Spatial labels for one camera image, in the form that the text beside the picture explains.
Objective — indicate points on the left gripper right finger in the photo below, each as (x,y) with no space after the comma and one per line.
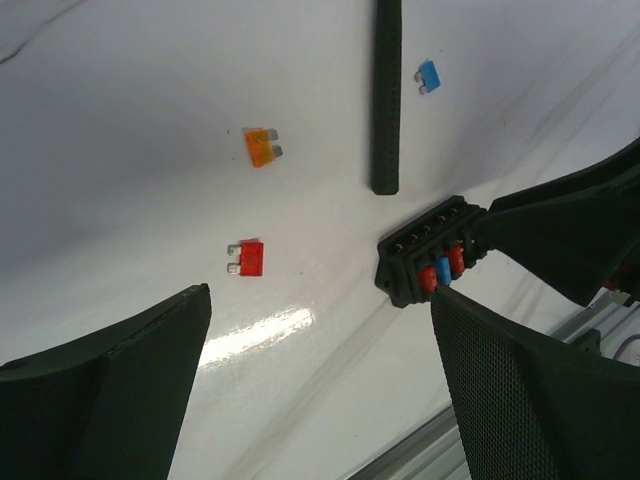
(529,406)

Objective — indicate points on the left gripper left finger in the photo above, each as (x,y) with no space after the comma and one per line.
(110,404)

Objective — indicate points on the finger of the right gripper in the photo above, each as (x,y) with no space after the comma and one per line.
(578,233)

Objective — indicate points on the black fuse box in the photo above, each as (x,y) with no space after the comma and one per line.
(429,252)

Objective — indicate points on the blue blade fuse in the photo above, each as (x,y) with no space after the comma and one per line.
(427,77)

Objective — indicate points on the red blade fuse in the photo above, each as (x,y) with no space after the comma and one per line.
(248,258)

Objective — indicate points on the orange blade fuse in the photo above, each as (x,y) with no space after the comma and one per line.
(262,146)

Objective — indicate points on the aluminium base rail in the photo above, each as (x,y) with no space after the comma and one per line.
(435,450)

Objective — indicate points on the black handled claw hammer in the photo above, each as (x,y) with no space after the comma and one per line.
(386,98)

